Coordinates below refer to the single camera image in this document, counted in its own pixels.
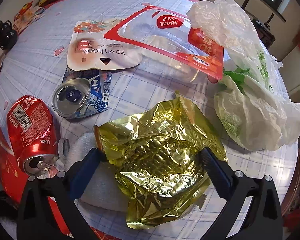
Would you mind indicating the white plastic bag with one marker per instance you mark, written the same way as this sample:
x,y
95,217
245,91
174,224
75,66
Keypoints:
x,y
253,110

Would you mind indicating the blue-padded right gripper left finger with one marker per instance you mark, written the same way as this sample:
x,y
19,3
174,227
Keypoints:
x,y
35,216

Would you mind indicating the red clear peanut bag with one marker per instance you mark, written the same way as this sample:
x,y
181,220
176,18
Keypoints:
x,y
168,44

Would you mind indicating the black gourd ornament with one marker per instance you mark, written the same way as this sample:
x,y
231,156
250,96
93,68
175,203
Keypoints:
x,y
8,36

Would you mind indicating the gold foil wrapper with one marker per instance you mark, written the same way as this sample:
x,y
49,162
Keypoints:
x,y
155,158

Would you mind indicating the crushed blue silver can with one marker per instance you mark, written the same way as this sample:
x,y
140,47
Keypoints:
x,y
82,94

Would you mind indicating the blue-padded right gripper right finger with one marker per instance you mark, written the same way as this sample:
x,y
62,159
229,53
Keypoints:
x,y
263,219

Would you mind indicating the crushed red cola can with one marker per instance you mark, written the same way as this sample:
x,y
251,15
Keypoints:
x,y
32,134

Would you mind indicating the white foam net sleeve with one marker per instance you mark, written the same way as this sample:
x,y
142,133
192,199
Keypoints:
x,y
102,190

